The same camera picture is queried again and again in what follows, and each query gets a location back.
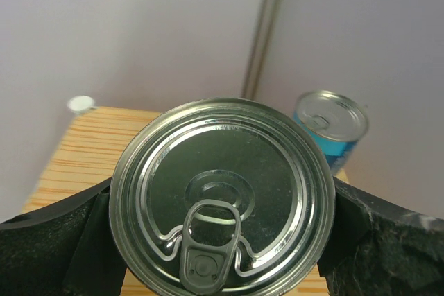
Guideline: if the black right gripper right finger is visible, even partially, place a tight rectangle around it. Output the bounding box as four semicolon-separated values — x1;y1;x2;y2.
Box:
318;179;443;295

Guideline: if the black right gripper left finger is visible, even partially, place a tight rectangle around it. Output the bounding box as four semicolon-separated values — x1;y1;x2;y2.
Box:
1;180;126;295

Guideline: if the blue soup can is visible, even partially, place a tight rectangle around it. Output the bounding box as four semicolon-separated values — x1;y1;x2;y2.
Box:
109;98;335;295
293;90;369;175

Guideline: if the wooden cube cabinet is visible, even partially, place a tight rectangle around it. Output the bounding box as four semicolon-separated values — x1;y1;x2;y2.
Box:
22;105;350;296

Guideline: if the white cabinet corner connector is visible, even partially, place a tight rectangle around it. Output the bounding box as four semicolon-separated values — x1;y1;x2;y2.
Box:
67;95;96;114

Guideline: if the aluminium frame rail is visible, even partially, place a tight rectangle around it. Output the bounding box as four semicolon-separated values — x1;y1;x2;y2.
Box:
241;0;281;100

